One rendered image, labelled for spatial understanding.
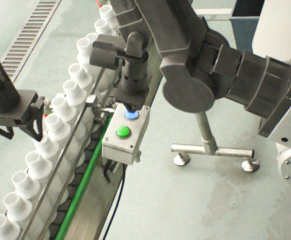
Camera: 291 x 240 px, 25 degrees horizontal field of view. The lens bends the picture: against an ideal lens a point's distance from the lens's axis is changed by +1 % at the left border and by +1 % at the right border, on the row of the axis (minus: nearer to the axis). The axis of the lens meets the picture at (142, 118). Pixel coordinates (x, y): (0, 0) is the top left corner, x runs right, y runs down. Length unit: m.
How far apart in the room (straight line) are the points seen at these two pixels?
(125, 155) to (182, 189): 1.28
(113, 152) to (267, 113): 0.71
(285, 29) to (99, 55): 0.47
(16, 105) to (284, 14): 0.48
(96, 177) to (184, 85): 0.85
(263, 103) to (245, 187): 1.87
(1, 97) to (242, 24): 1.07
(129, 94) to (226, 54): 0.60
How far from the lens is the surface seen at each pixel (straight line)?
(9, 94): 1.14
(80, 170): 1.68
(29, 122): 1.15
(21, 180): 1.54
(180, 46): 0.88
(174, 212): 2.76
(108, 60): 1.43
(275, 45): 1.08
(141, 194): 2.86
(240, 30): 2.05
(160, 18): 0.87
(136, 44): 1.37
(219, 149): 2.78
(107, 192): 1.78
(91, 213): 1.71
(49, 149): 1.58
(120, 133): 1.55
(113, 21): 1.85
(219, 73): 0.89
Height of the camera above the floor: 2.22
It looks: 45 degrees down
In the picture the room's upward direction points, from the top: 22 degrees counter-clockwise
